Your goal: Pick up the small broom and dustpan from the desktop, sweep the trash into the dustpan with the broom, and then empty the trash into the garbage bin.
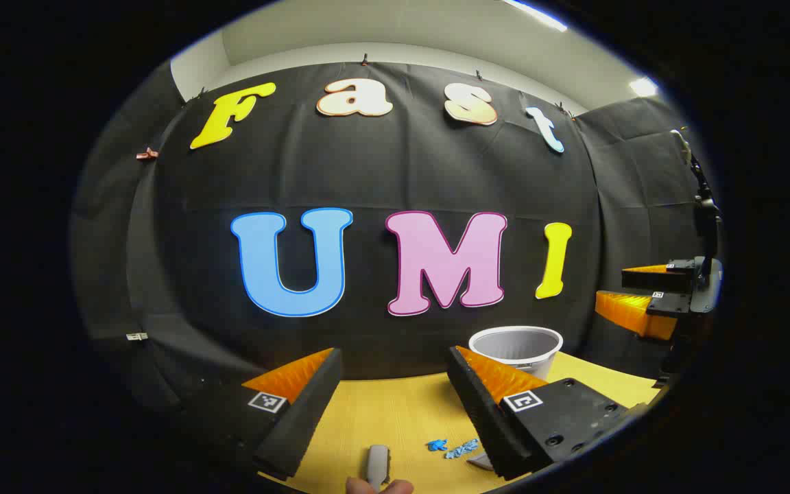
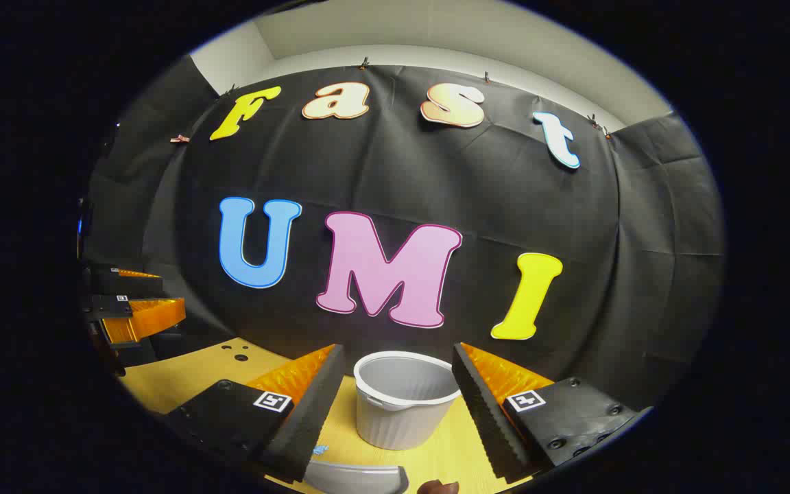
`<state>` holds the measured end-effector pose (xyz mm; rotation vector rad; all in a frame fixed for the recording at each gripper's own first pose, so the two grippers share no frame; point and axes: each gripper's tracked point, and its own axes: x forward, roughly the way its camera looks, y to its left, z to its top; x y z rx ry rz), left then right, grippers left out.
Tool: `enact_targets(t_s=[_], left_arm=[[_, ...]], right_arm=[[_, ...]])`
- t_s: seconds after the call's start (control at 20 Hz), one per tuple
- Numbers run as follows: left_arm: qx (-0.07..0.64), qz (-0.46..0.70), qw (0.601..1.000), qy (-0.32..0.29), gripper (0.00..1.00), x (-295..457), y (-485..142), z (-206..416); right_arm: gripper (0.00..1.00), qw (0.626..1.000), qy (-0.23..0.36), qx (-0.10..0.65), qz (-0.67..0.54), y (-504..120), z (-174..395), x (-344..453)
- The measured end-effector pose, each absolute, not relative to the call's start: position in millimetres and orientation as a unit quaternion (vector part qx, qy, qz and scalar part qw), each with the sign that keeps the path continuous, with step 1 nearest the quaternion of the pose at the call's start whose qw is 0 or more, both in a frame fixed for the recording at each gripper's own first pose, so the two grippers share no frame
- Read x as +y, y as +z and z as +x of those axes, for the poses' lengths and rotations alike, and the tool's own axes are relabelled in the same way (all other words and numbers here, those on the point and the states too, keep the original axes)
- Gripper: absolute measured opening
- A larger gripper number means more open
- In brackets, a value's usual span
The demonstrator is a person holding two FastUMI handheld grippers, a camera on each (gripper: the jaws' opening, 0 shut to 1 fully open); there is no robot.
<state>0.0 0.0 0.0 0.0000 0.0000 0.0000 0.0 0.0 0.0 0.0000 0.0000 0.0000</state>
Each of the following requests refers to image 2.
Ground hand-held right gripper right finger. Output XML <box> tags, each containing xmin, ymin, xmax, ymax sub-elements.
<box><xmin>451</xmin><ymin>342</ymin><xmax>643</xmax><ymax>484</ymax></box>

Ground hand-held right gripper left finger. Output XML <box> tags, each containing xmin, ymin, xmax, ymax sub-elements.
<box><xmin>165</xmin><ymin>343</ymin><xmax>348</xmax><ymax>484</ymax></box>

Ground grey plastic dustpan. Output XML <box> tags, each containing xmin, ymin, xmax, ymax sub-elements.
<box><xmin>302</xmin><ymin>460</ymin><xmax>411</xmax><ymax>494</ymax></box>

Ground grey ribbed garbage bin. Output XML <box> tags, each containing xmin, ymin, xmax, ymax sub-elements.
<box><xmin>352</xmin><ymin>351</ymin><xmax>464</xmax><ymax>451</ymax></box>

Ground wooden desktop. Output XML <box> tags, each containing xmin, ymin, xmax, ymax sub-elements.
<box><xmin>117</xmin><ymin>336</ymin><xmax>553</xmax><ymax>494</ymax></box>

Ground black backdrop cloth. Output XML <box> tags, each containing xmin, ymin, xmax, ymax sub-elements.
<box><xmin>80</xmin><ymin>55</ymin><xmax>725</xmax><ymax>412</ymax></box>

